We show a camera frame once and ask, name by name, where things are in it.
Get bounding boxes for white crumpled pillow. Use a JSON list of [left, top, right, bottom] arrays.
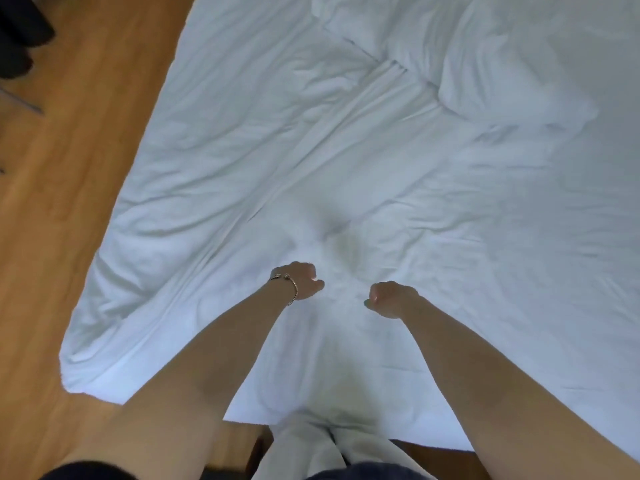
[[311, 0, 601, 131]]

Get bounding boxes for person's right hand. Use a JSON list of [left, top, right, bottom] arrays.
[[363, 281, 422, 320]]

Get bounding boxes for thin metal bracelet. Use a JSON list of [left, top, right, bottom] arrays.
[[269, 273, 299, 306]]

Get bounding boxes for dark shorts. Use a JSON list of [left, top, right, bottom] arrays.
[[39, 460, 442, 480]]

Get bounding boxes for person's left forearm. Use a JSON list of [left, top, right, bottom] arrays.
[[57, 282, 297, 480]]

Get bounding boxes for person's left hand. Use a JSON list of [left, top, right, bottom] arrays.
[[270, 262, 326, 305]]

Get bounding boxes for white hanging cloth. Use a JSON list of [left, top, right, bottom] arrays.
[[251, 409, 437, 480]]

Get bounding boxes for white bed sheet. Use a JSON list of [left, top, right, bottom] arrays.
[[59, 0, 640, 463]]

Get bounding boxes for person's right forearm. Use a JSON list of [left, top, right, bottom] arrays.
[[399, 296, 640, 480]]

